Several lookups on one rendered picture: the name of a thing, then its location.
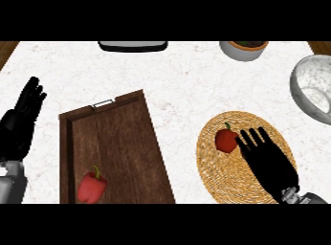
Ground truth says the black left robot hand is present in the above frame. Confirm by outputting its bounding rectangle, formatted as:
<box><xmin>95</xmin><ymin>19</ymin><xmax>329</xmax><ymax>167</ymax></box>
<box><xmin>0</xmin><ymin>76</ymin><xmax>49</xmax><ymax>167</ymax></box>

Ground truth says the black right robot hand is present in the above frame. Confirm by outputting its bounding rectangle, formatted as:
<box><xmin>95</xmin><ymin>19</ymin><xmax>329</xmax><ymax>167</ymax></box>
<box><xmin>233</xmin><ymin>126</ymin><xmax>301</xmax><ymax>204</ymax></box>

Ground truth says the woven straw placemat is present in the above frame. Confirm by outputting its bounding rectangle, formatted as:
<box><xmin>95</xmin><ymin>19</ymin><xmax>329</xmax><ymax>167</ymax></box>
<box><xmin>195</xmin><ymin>110</ymin><xmax>298</xmax><ymax>205</ymax></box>

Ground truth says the white marble bowl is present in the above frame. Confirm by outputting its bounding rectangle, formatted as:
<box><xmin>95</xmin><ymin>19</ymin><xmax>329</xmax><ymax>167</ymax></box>
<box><xmin>288</xmin><ymin>54</ymin><xmax>331</xmax><ymax>128</ymax></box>

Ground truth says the small red vegetable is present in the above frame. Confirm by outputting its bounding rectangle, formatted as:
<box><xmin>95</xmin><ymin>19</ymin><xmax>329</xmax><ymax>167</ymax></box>
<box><xmin>214</xmin><ymin>122</ymin><xmax>241</xmax><ymax>154</ymax></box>

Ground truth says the brown wooden cutting board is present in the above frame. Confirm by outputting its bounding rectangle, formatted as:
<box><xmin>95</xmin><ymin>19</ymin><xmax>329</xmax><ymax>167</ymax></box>
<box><xmin>58</xmin><ymin>89</ymin><xmax>177</xmax><ymax>205</ymax></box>

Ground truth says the red bell pepper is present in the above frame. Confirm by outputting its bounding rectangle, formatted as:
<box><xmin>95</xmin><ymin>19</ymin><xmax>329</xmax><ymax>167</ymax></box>
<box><xmin>77</xmin><ymin>165</ymin><xmax>109</xmax><ymax>205</ymax></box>

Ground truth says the black and grey appliance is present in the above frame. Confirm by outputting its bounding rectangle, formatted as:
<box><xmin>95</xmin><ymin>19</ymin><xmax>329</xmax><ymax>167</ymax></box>
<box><xmin>96</xmin><ymin>40</ymin><xmax>170</xmax><ymax>54</ymax></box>

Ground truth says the grey plant pot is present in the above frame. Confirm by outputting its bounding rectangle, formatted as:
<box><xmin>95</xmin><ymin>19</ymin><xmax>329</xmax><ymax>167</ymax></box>
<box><xmin>217</xmin><ymin>40</ymin><xmax>270</xmax><ymax>62</ymax></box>

